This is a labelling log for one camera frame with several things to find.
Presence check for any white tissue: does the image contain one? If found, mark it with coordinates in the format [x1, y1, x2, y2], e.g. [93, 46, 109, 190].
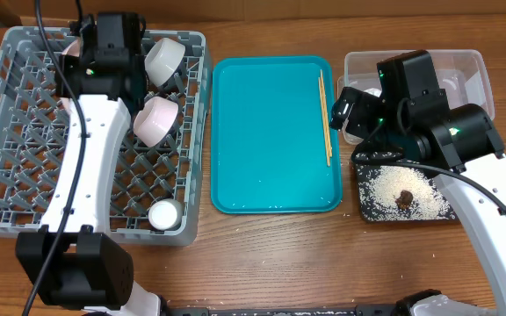
[364, 88, 382, 99]

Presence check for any wooden chopstick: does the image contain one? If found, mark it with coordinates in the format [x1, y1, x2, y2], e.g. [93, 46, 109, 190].
[320, 69, 333, 159]
[318, 77, 330, 167]

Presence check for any pink bowl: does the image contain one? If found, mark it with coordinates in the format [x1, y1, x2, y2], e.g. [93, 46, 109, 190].
[133, 97, 179, 147]

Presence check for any grey bowl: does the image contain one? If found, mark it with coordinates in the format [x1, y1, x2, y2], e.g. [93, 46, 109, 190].
[144, 38, 185, 86]

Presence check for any white cup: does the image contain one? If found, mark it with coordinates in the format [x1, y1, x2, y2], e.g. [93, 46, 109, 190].
[148, 198, 184, 231]

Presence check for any large white plate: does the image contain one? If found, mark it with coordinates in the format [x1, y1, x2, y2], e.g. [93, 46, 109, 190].
[60, 38, 81, 114]

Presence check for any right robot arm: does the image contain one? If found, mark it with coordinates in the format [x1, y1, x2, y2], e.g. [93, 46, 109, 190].
[330, 87, 506, 315]

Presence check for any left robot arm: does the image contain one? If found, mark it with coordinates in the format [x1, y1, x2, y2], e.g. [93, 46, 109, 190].
[15, 48, 163, 315]

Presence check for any spilled rice pile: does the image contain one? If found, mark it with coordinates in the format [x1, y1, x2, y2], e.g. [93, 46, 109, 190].
[358, 153, 454, 222]

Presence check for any black tray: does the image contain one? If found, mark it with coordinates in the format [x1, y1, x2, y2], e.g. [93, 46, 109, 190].
[351, 139, 460, 224]

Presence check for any brown food scrap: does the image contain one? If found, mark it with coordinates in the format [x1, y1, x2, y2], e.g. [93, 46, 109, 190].
[395, 190, 414, 210]

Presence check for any teal plastic tray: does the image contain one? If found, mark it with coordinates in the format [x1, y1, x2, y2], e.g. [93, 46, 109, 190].
[210, 55, 343, 215]

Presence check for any clear plastic bin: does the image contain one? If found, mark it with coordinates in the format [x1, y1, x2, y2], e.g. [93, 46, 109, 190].
[337, 49, 495, 146]

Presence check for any grey plastic dish rack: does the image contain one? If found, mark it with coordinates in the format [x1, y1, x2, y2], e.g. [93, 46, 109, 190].
[0, 26, 213, 246]

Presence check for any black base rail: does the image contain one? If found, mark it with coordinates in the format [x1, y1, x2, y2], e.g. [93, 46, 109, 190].
[162, 304, 395, 316]

